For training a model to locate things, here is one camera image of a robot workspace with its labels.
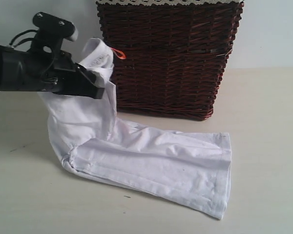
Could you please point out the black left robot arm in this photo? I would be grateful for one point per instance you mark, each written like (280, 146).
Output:
(12, 70)

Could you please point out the white t-shirt red lettering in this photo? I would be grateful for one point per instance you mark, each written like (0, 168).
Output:
(191, 169)

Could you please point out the dark brown wicker basket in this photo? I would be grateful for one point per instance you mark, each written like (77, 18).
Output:
(175, 55)

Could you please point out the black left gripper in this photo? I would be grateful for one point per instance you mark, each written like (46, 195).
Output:
(45, 71)

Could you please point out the orange shirt neck label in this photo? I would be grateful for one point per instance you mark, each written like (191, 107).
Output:
(119, 54)

